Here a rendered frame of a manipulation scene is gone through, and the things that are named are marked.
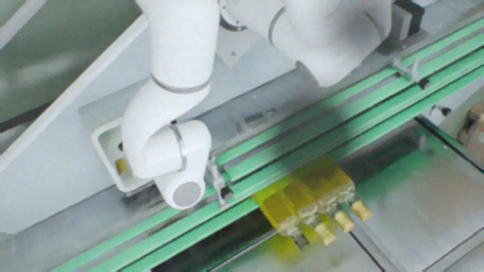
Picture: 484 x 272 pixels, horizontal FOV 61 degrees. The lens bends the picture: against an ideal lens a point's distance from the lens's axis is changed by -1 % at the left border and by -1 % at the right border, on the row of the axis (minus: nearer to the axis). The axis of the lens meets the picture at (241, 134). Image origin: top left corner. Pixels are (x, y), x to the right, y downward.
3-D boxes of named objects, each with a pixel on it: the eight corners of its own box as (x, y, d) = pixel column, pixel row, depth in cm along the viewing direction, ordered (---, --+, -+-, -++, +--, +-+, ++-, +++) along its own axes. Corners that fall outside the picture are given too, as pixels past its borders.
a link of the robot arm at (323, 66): (257, 29, 75) (316, 73, 65) (310, -19, 75) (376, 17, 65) (275, 61, 82) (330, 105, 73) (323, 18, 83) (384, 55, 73)
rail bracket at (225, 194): (204, 187, 107) (228, 224, 99) (193, 146, 94) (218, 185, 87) (215, 182, 108) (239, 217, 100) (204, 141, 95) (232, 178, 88)
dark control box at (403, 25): (378, 27, 125) (399, 42, 120) (382, 5, 119) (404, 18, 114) (399, 18, 127) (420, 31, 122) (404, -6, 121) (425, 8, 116)
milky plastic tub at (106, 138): (111, 171, 104) (122, 195, 99) (76, 110, 87) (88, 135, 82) (173, 141, 109) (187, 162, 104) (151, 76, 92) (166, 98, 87)
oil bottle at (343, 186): (292, 155, 120) (339, 209, 107) (291, 143, 116) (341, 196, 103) (307, 145, 121) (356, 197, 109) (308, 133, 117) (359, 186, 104)
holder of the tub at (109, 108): (118, 181, 109) (128, 202, 104) (77, 108, 88) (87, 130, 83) (177, 151, 113) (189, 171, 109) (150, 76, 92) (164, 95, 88)
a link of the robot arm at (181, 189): (159, 143, 63) (216, 128, 67) (140, 115, 71) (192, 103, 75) (169, 219, 71) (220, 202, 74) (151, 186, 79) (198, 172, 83)
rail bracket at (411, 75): (384, 66, 116) (421, 93, 108) (388, 44, 111) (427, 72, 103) (395, 60, 117) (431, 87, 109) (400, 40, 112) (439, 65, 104)
